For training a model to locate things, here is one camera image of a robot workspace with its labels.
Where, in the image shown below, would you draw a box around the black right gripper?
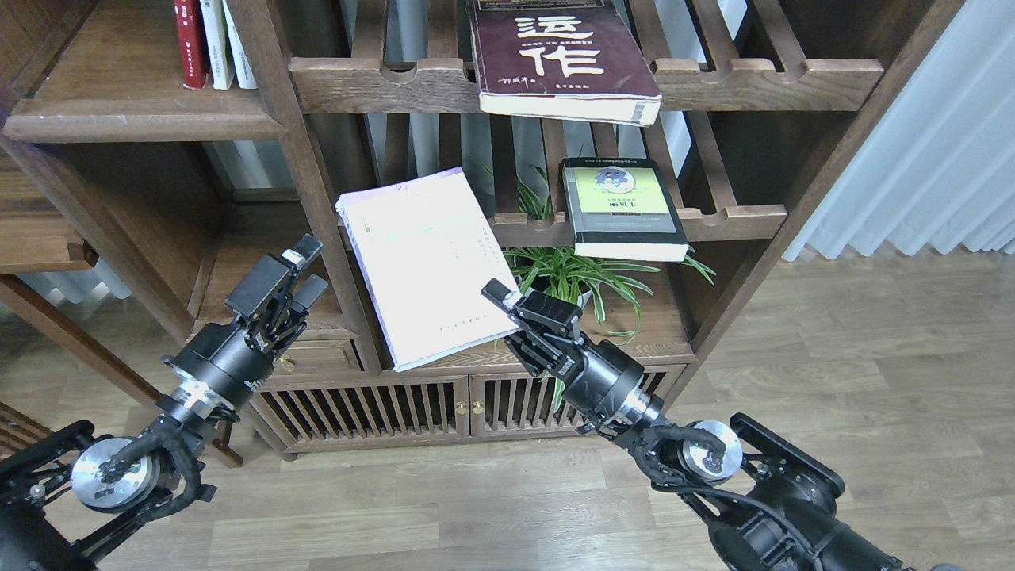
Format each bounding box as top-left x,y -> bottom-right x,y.
481,278 -> 645,427

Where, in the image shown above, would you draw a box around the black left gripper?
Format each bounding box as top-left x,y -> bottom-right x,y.
163,234 -> 329,411

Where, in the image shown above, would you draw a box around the green and black book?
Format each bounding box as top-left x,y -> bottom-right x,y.
561,158 -> 690,263

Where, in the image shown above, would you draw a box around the pale lavender white book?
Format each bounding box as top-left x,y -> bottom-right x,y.
335,167 -> 517,372

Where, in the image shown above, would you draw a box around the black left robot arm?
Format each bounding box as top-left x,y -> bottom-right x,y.
1,235 -> 327,570

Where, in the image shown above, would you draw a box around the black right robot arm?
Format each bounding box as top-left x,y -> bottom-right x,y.
482,279 -> 904,570

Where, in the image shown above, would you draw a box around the white plant pot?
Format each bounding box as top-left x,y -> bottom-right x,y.
545,283 -> 593,308

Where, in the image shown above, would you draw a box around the green spider plant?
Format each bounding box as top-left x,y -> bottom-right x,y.
480,163 -> 718,347

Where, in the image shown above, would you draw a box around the brass drawer knob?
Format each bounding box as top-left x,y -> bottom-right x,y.
276,355 -> 295,374

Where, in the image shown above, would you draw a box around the dark wooden bookshelf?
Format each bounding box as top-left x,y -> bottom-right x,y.
0,0 -> 966,468

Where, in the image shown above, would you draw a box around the white teal upright book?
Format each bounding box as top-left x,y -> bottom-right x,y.
224,1 -> 258,90

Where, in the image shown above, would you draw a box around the red upright book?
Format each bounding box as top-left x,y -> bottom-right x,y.
174,0 -> 208,90

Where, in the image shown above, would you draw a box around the maroon book white characters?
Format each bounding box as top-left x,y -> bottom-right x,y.
466,1 -> 662,126

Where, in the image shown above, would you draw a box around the white curtain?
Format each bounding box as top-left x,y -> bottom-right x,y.
783,1 -> 1014,261

